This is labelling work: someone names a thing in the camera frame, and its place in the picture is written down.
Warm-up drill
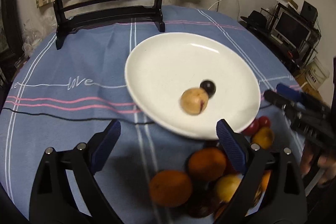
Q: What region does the yellow-orange round fruit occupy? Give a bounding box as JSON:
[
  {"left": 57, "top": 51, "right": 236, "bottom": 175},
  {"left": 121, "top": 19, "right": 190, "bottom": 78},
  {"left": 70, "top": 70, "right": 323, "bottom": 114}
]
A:
[{"left": 251, "top": 127, "right": 275, "bottom": 149}]

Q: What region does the pale yellow round fruit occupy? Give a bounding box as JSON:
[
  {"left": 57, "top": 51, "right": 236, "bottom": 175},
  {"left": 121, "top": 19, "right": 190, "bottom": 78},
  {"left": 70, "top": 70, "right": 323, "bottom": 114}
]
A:
[{"left": 215, "top": 174, "right": 242, "bottom": 203}]

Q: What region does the small dark purple plum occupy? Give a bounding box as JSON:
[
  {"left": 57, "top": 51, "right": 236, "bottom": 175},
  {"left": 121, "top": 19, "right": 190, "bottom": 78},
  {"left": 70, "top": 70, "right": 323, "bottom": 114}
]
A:
[{"left": 199, "top": 80, "right": 217, "bottom": 98}]

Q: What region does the orange with green navel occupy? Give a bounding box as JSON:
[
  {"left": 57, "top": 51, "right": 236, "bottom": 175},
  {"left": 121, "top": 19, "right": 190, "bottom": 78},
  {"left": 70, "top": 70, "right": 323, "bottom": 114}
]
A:
[{"left": 187, "top": 147, "right": 227, "bottom": 181}]

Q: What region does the pale yellow blushed fruit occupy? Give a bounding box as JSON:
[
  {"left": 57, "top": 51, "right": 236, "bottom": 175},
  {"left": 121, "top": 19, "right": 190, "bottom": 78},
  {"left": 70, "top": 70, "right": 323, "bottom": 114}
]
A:
[{"left": 180, "top": 88, "right": 209, "bottom": 115}]

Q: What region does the mandarin orange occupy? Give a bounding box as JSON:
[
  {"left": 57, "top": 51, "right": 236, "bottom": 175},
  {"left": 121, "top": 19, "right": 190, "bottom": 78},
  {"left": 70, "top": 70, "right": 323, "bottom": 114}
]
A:
[{"left": 149, "top": 170, "right": 193, "bottom": 207}]

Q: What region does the bright orange front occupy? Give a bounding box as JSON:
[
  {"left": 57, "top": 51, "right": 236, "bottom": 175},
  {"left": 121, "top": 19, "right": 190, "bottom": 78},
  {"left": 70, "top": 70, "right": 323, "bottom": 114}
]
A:
[{"left": 252, "top": 170, "right": 271, "bottom": 207}]

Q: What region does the person's right hand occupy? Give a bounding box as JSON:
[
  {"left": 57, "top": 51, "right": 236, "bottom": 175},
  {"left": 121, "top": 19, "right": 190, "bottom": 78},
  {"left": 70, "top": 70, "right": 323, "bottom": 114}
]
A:
[{"left": 299, "top": 141, "right": 335, "bottom": 186}]

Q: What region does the white plastic bucket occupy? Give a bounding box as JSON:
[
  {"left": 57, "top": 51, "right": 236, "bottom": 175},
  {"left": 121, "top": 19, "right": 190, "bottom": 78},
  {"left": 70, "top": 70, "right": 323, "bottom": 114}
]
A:
[{"left": 305, "top": 57, "right": 330, "bottom": 90}]

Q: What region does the red cherry tomato right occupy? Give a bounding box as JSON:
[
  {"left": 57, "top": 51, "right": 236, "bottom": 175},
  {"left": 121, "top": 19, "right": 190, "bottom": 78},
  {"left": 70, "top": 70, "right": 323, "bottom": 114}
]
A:
[{"left": 258, "top": 116, "right": 271, "bottom": 128}]

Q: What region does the red cherry tomato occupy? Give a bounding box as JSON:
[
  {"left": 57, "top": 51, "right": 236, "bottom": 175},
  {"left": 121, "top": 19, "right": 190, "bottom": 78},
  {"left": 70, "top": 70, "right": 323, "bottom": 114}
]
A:
[
  {"left": 258, "top": 116, "right": 271, "bottom": 128},
  {"left": 241, "top": 119, "right": 260, "bottom": 136}
]

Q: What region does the red cherry tomato back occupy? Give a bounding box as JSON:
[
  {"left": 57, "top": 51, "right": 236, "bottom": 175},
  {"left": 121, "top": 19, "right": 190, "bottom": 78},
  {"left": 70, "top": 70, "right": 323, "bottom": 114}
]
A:
[{"left": 241, "top": 119, "right": 260, "bottom": 136}]

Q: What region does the computer monitor on desk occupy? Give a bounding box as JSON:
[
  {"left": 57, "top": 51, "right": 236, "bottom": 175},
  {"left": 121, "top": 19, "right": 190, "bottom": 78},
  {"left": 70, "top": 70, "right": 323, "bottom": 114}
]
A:
[{"left": 270, "top": 4, "right": 314, "bottom": 50}]

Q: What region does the large dark red plum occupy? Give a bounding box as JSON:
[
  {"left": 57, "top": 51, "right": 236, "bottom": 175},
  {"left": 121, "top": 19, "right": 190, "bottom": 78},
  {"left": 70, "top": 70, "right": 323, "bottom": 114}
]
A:
[{"left": 183, "top": 198, "right": 221, "bottom": 218}]

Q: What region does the blue striped tablecloth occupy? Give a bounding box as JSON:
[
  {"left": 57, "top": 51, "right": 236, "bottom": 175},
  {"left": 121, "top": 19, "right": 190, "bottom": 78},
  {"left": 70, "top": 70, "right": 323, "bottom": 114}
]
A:
[{"left": 0, "top": 4, "right": 305, "bottom": 224}]

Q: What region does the white round plate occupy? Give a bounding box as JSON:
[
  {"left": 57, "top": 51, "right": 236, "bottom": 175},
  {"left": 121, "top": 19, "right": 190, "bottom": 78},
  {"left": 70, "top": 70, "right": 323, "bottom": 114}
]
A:
[{"left": 125, "top": 32, "right": 261, "bottom": 140}]

